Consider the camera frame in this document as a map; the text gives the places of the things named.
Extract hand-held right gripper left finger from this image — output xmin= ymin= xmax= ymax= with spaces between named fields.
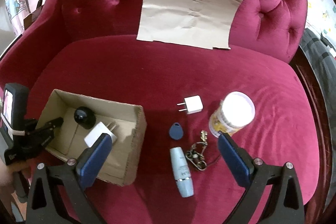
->
xmin=26 ymin=134 xmax=113 ymax=224

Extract light blue cosmetic tube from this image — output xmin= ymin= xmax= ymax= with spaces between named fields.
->
xmin=169 ymin=147 xmax=196 ymax=198

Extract brown box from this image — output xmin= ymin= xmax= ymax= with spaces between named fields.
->
xmin=23 ymin=12 xmax=38 ymax=30

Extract cardboard box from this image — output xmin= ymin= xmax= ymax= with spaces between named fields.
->
xmin=35 ymin=89 xmax=147 ymax=186

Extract small white charger cube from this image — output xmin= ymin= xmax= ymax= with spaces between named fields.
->
xmin=176 ymin=95 xmax=203 ymax=115

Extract red tufted velvet sofa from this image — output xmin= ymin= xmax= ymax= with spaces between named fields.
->
xmin=0 ymin=0 xmax=328 ymax=224

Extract dark red wooden frame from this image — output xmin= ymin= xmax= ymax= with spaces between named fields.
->
xmin=290 ymin=51 xmax=336 ymax=214

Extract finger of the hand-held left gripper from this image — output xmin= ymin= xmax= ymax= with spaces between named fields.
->
xmin=35 ymin=118 xmax=64 ymax=135
xmin=29 ymin=133 xmax=56 ymax=154

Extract metal keychain with beads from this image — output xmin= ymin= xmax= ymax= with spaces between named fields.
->
xmin=185 ymin=130 xmax=209 ymax=170

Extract grey plaid blanket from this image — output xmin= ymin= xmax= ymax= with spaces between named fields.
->
xmin=299 ymin=27 xmax=336 ymax=98

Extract blue key fob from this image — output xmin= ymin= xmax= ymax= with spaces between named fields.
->
xmin=168 ymin=122 xmax=181 ymax=140

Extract person's left hand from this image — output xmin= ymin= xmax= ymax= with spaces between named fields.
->
xmin=0 ymin=157 xmax=30 ymax=195

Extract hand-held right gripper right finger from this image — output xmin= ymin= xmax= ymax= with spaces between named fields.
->
xmin=218 ymin=133 xmax=306 ymax=224

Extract cotton swab jar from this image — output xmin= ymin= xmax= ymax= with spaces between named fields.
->
xmin=209 ymin=91 xmax=256 ymax=138

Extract brown paper sheet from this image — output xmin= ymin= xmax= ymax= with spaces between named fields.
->
xmin=136 ymin=0 xmax=244 ymax=51

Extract glossy black ball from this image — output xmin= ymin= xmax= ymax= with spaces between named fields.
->
xmin=74 ymin=106 xmax=97 ymax=130

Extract large white charger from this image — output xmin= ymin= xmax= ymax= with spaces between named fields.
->
xmin=84 ymin=122 xmax=118 ymax=148

